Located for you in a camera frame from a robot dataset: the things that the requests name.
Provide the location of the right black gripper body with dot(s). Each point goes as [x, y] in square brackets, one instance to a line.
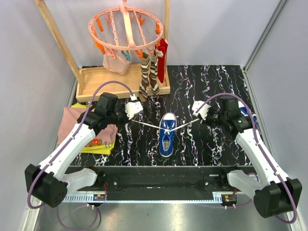
[213, 117]

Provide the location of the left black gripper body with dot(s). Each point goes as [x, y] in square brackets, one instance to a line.
[121, 116]

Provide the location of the blue sneaker with white laces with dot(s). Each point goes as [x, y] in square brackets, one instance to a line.
[167, 128]

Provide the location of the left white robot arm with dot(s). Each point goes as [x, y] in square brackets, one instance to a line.
[49, 181]

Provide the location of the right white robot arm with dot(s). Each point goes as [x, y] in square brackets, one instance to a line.
[274, 192]

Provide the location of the yellow folded t-shirt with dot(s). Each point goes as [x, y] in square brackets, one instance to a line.
[98, 149]

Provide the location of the wooden drying rack stand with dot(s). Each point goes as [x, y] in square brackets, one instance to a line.
[91, 80]

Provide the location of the pink mesh laundry bag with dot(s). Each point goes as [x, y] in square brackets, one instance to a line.
[116, 61]

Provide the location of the pink folded t-shirt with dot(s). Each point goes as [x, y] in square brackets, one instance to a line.
[70, 116]

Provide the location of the left brown striped sock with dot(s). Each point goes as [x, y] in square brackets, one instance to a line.
[145, 65]

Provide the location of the brown striped sock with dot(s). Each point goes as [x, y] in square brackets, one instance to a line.
[145, 65]
[154, 73]

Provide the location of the right brown striped sock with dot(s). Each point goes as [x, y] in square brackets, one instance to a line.
[154, 73]

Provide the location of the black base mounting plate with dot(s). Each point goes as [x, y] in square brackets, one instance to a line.
[206, 178]

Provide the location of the red hanging sock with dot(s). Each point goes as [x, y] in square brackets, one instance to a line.
[162, 50]

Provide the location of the pink round clip hanger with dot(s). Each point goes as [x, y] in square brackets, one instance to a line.
[124, 41]

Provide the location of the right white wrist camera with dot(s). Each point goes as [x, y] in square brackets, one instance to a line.
[200, 109]

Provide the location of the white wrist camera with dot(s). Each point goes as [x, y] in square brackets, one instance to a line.
[200, 109]
[133, 107]

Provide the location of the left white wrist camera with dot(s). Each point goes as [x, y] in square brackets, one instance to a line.
[133, 107]

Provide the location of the aluminium slotted rail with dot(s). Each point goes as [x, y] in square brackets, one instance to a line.
[160, 196]

